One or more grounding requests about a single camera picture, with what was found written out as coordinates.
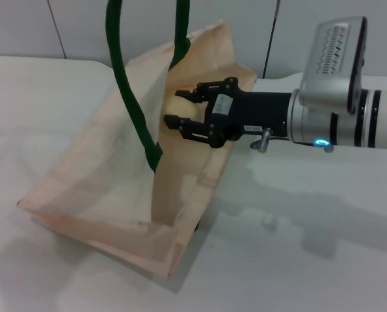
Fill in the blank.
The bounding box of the round pale egg yolk pastry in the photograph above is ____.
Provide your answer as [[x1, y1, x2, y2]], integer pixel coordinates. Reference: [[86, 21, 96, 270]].
[[164, 97, 201, 126]]

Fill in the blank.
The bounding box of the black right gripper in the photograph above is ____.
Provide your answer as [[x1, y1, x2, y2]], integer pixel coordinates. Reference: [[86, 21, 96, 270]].
[[164, 77, 293, 150]]

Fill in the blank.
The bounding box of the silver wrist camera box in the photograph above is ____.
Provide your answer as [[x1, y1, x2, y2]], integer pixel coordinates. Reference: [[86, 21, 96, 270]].
[[299, 16, 368, 115]]

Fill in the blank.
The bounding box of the cream canvas handbag green handle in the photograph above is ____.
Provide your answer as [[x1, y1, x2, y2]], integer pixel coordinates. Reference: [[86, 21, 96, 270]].
[[16, 0, 258, 279]]

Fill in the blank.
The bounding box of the small silver metal connector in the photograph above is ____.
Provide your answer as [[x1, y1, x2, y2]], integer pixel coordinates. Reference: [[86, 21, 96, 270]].
[[250, 127, 274, 153]]

